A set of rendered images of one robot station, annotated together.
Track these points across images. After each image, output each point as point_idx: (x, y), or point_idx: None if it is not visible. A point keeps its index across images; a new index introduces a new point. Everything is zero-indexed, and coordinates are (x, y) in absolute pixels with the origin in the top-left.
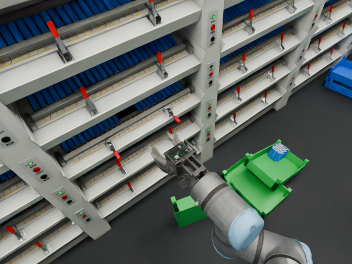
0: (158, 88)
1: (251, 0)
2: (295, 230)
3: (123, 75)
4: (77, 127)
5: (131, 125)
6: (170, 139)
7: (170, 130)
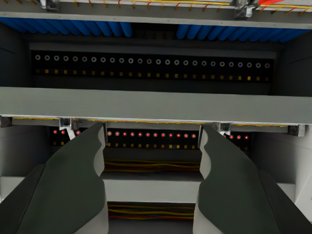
0: (82, 103)
1: None
2: None
3: (141, 127)
4: (266, 120)
5: (164, 5)
6: (104, 141)
7: None
